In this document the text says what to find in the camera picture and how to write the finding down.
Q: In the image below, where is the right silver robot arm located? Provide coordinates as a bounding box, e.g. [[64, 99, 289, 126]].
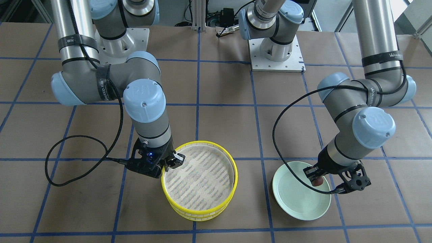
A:
[[51, 0, 185, 178]]

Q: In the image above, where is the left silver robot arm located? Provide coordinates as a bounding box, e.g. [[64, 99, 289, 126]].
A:
[[285, 0, 416, 195]]

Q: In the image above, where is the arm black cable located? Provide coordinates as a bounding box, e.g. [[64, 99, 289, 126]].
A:
[[272, 61, 407, 195], [45, 0, 135, 187]]

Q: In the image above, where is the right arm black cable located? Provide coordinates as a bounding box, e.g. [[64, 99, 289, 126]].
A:
[[45, 0, 135, 187]]

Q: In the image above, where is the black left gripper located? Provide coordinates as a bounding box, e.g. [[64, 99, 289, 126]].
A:
[[303, 148, 371, 195]]

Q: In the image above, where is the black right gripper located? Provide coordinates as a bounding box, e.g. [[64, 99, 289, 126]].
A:
[[126, 137, 185, 179]]

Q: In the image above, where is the brown bun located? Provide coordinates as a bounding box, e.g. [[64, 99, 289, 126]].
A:
[[311, 177, 324, 187]]

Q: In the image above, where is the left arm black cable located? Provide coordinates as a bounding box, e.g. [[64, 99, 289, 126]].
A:
[[272, 61, 407, 195]]

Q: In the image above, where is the light green plate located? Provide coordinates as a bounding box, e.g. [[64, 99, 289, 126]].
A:
[[272, 164, 331, 220]]

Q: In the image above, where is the aluminium frame post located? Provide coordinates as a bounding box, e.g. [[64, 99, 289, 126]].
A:
[[191, 0, 207, 32]]

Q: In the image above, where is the yellow steamer layer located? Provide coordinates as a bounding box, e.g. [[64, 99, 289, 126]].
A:
[[161, 140, 239, 211], [166, 195, 233, 222]]

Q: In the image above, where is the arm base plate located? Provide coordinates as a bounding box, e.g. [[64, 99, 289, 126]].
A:
[[248, 36, 306, 73], [95, 28, 150, 64]]

